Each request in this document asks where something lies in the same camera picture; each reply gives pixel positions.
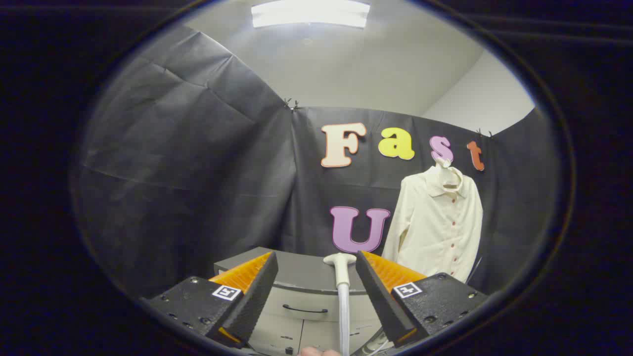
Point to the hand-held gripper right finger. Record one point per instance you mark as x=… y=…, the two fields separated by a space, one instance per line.
x=378 y=296

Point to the ceiling light panel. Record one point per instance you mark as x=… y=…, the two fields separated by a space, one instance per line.
x=310 y=14

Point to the white garment steamer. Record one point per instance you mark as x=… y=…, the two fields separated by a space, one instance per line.
x=342 y=277

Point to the grey cabinet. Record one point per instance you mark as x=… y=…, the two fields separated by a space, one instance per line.
x=306 y=269

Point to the cream button-up shirt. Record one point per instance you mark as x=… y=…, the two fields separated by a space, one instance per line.
x=435 y=232

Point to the black backdrop cloth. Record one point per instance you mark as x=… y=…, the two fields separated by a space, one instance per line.
x=198 y=173

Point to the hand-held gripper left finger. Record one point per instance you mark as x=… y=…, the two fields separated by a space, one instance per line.
x=257 y=291

